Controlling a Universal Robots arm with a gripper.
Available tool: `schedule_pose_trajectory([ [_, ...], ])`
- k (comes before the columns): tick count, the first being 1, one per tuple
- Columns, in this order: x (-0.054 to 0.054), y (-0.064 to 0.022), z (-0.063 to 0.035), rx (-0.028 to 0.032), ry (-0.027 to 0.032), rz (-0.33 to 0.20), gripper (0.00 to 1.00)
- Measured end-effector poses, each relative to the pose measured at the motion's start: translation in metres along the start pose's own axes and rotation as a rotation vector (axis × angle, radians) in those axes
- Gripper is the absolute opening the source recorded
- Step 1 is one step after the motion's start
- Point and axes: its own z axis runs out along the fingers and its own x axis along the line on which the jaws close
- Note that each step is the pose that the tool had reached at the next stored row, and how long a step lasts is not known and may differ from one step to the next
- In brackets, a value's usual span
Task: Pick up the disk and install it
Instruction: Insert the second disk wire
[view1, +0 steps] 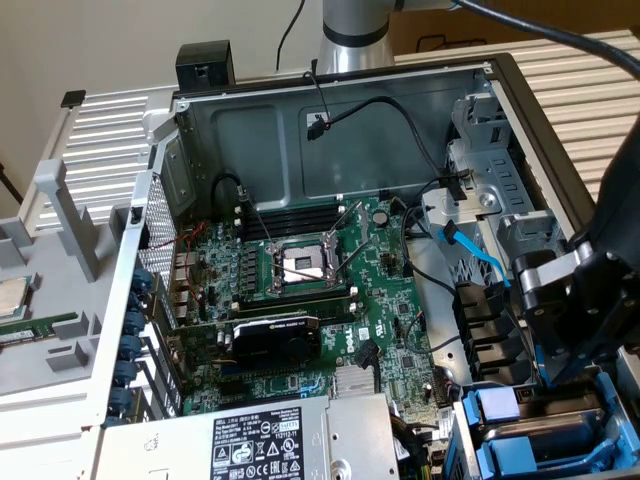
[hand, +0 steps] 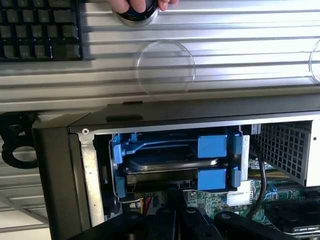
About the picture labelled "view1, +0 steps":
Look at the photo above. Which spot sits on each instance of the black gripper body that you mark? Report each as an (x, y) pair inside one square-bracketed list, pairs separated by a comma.
[(630, 295)]

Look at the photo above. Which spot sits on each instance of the hard disk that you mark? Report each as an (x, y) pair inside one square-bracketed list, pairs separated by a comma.
[(497, 405)]

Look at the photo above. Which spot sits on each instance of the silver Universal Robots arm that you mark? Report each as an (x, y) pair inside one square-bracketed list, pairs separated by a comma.
[(350, 45)]

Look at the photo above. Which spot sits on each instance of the grey metal disk bay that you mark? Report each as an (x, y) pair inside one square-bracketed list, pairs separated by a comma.
[(465, 440)]

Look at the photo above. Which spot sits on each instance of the empty blue disk carrier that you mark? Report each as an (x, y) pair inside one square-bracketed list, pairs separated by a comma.
[(505, 455)]

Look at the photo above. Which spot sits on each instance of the black fan shroud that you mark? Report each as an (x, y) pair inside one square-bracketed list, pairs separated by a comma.
[(480, 320)]

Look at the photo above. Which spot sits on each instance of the dark brown panel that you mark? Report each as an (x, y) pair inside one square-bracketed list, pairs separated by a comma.
[(625, 180)]

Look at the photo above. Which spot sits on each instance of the silver metal drive cage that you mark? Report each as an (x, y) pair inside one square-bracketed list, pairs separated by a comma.
[(500, 165)]

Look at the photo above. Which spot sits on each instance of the green Dell motherboard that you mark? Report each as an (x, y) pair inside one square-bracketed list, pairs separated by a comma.
[(390, 295)]

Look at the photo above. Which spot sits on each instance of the round coin battery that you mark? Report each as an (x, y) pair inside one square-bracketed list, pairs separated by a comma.
[(381, 218)]

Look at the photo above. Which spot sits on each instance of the metal locking lever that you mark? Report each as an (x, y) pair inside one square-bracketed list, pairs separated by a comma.
[(256, 216), (352, 258)]

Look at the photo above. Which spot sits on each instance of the metal socket cover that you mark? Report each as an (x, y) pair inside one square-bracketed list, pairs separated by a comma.
[(362, 220)]

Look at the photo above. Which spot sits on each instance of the silver chipset heatsink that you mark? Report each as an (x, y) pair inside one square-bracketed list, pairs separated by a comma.
[(352, 382)]

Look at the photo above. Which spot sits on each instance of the CPU socket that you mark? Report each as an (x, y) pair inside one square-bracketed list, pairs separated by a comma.
[(295, 262)]

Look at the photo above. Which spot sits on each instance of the installed green RAM stick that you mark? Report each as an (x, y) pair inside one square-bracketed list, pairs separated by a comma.
[(290, 302)]

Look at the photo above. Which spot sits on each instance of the black RAM slot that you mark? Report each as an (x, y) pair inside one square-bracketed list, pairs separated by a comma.
[(290, 215), (290, 229)]

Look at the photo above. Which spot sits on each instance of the black graphics card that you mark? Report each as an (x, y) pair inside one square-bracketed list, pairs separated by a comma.
[(275, 345)]

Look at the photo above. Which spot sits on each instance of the brown cardboard box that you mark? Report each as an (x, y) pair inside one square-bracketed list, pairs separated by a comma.
[(475, 30)]

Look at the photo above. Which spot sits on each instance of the open PC case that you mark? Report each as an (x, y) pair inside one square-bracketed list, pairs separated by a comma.
[(250, 140)]

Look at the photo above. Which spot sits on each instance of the grey power supply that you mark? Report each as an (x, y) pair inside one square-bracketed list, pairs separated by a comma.
[(190, 450)]

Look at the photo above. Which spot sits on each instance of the dark blue slot clip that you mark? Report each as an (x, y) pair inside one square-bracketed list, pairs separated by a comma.
[(131, 347), (121, 401), (126, 374), (143, 278), (135, 324), (139, 301)]

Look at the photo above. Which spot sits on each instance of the black box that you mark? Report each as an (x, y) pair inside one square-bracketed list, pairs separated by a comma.
[(200, 65)]

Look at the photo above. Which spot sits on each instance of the grey parts rack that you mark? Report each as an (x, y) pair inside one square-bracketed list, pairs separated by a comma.
[(65, 310)]

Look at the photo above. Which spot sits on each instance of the black table end cap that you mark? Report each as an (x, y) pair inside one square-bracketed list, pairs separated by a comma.
[(74, 98)]

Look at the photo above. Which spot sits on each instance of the silver CPU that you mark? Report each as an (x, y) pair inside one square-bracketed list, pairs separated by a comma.
[(12, 300)]

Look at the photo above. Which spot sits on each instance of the thin dark rod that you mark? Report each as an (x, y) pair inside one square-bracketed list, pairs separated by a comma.
[(10, 184)]

